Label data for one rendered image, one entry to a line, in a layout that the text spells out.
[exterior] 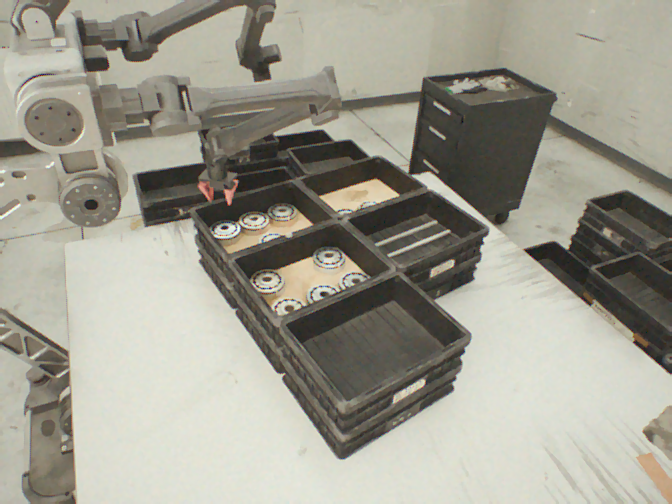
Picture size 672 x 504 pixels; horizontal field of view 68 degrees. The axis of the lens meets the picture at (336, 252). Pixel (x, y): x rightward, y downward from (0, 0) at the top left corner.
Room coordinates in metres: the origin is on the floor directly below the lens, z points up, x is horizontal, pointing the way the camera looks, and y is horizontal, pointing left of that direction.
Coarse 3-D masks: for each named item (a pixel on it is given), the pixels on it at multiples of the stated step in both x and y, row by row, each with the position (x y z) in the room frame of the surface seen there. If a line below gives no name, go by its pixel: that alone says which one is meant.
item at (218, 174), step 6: (210, 168) 1.31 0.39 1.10; (216, 168) 1.31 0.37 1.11; (222, 168) 1.32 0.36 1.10; (204, 174) 1.34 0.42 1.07; (210, 174) 1.31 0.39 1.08; (216, 174) 1.31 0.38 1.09; (222, 174) 1.32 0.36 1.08; (228, 174) 1.35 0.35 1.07; (234, 174) 1.35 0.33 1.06; (204, 180) 1.31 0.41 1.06; (210, 180) 1.31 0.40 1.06; (216, 180) 1.31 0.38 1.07; (222, 180) 1.31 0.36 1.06; (228, 180) 1.31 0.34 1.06; (228, 186) 1.30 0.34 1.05
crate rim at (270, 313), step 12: (312, 228) 1.28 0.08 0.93; (324, 228) 1.29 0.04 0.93; (348, 228) 1.29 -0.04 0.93; (288, 240) 1.21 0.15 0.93; (360, 240) 1.23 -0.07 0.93; (252, 252) 1.14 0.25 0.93; (372, 252) 1.18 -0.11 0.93; (240, 276) 1.03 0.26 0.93; (252, 288) 0.98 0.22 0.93; (348, 288) 1.01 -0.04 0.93; (264, 300) 0.94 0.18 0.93; (324, 300) 0.95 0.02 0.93; (264, 312) 0.92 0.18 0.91; (300, 312) 0.90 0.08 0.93; (276, 324) 0.87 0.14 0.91
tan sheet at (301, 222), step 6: (300, 216) 1.49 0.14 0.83; (300, 222) 1.45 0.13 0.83; (306, 222) 1.45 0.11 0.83; (270, 228) 1.40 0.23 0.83; (276, 228) 1.40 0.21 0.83; (282, 228) 1.41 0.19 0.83; (288, 228) 1.41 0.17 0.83; (294, 228) 1.41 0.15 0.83; (300, 228) 1.41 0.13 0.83; (240, 240) 1.32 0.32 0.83; (246, 240) 1.32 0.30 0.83; (252, 240) 1.33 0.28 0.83; (258, 240) 1.33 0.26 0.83; (228, 246) 1.29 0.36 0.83; (234, 246) 1.29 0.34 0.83; (240, 246) 1.29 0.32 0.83; (246, 246) 1.29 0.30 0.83; (228, 252) 1.25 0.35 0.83
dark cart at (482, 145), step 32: (448, 96) 2.65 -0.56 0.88; (480, 96) 2.73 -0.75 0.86; (512, 96) 2.76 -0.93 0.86; (544, 96) 2.72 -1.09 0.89; (416, 128) 2.88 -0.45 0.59; (448, 128) 2.64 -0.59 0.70; (480, 128) 2.54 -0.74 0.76; (512, 128) 2.65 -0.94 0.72; (544, 128) 2.76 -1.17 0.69; (416, 160) 2.86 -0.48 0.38; (448, 160) 2.59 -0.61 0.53; (480, 160) 2.57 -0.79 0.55; (512, 160) 2.68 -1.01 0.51; (480, 192) 2.60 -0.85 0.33; (512, 192) 2.72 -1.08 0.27
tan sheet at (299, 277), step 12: (300, 264) 1.22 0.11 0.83; (312, 264) 1.22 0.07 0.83; (348, 264) 1.23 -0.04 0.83; (288, 276) 1.15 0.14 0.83; (300, 276) 1.16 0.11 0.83; (312, 276) 1.16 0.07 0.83; (324, 276) 1.17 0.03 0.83; (336, 276) 1.17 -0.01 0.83; (288, 288) 1.10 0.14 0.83; (300, 288) 1.10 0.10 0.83; (276, 300) 1.05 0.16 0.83
